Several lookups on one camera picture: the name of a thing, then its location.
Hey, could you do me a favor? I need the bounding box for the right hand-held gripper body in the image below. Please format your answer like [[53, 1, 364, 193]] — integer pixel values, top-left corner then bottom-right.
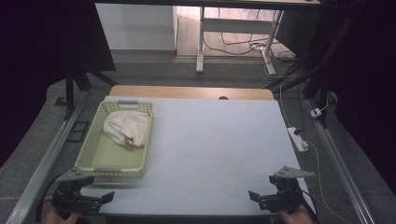
[[268, 165, 316, 216]]

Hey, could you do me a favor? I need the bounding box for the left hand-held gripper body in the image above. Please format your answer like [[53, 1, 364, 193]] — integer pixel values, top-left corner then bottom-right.
[[50, 166, 96, 217]]

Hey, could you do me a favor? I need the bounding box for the person's right hand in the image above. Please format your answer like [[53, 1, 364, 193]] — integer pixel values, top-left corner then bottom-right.
[[276, 203, 316, 224]]

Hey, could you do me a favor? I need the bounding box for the person's left hand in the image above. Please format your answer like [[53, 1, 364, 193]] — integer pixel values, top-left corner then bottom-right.
[[40, 206, 80, 224]]

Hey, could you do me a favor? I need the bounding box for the light green plastic basket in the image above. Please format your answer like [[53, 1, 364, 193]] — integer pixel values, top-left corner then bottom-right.
[[74, 99, 155, 179]]

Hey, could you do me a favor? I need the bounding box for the white power strip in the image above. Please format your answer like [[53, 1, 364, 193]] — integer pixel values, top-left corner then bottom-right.
[[286, 126, 309, 153]]

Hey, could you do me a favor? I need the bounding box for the white table cover sheet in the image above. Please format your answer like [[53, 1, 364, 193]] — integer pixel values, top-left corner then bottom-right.
[[79, 95, 312, 217]]

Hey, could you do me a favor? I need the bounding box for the white crumpled cloth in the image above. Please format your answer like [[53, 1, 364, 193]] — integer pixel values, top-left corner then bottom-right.
[[103, 110, 151, 149]]

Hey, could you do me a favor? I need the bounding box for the black metal stand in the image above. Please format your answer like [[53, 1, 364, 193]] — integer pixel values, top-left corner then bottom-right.
[[264, 12, 356, 129]]

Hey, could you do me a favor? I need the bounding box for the wooden table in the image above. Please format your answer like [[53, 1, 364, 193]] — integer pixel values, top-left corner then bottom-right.
[[108, 85, 276, 102]]

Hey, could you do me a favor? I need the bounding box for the black curtain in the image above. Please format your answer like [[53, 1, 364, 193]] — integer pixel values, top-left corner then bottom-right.
[[275, 0, 396, 197], [0, 0, 117, 169]]

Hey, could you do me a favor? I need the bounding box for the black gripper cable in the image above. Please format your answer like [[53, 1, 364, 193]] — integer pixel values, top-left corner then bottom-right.
[[299, 188, 319, 224], [35, 175, 64, 224]]

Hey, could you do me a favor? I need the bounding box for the thin white cable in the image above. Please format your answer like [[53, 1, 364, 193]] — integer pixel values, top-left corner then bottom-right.
[[305, 140, 354, 224]]

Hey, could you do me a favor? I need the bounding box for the aluminium rail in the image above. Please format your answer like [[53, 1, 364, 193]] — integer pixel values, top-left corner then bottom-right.
[[5, 92, 90, 224], [304, 98, 376, 224]]

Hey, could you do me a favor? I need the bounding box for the black floor frame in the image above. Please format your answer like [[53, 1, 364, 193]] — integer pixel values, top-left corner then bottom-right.
[[65, 120, 92, 144]]

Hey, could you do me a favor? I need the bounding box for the white desk frame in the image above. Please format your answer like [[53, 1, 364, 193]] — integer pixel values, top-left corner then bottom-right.
[[195, 6, 285, 77]]

